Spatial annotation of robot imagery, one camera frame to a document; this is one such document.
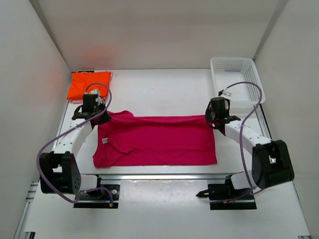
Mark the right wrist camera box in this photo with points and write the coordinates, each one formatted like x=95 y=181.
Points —
x=223 y=92

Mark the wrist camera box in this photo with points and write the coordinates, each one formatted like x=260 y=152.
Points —
x=223 y=92
x=95 y=93

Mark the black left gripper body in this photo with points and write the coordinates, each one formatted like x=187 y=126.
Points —
x=104 y=117

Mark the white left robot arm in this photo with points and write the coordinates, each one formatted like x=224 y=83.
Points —
x=58 y=168

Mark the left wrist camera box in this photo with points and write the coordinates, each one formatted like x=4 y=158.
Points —
x=95 y=93

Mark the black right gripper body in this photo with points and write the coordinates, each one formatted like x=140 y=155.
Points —
x=212 y=117

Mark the orange t-shirt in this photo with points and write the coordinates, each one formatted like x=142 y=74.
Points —
x=79 y=83

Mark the aluminium table edge rail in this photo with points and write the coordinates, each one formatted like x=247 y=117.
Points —
x=164 y=176

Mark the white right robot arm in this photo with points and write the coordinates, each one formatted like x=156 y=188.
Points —
x=266 y=162

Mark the white perforated plastic basket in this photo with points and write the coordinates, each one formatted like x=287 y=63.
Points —
x=239 y=76

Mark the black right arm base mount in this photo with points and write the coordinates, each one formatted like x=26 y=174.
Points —
x=226 y=197

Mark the light pink t-shirt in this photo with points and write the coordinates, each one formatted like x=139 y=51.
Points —
x=111 y=74

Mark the magenta t-shirt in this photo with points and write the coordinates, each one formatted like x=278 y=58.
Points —
x=128 y=140

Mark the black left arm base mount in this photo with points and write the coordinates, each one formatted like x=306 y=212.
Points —
x=97 y=192

